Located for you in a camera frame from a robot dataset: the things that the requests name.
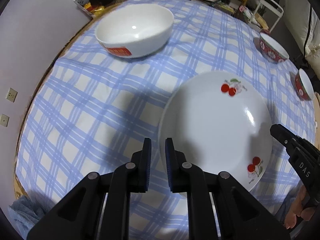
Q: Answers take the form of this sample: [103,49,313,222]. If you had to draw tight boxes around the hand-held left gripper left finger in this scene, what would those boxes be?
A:
[26,137,152,240]

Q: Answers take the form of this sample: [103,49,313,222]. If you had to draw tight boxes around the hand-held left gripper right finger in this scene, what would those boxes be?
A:
[165,137,290,240]

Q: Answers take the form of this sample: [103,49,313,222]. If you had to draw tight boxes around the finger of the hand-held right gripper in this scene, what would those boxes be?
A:
[270,124,300,155]

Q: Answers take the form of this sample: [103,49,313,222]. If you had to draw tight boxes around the red patterned bowl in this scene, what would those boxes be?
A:
[253,32,289,64]
[294,69,315,101]

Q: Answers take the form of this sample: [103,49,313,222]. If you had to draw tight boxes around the white cherry print plate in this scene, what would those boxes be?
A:
[159,71,273,193]

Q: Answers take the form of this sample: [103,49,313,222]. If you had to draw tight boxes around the white bowl with red label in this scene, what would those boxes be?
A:
[94,4,175,59]

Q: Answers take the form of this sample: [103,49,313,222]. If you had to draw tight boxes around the person's right hand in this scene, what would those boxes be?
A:
[285,187,307,228]

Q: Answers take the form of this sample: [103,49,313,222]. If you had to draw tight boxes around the blue plaid tablecloth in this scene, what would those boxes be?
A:
[15,0,317,240]

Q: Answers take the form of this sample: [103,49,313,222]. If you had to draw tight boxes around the cream recliner chair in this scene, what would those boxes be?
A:
[284,0,320,68]

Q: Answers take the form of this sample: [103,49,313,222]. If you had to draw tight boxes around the white trolley cart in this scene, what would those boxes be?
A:
[240,0,284,34]

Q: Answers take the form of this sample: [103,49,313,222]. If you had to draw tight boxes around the person's blue pants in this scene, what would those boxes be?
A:
[7,195,47,230]

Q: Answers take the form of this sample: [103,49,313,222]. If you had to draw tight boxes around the plastic bag with yellow contents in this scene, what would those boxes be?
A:
[72,0,110,18]

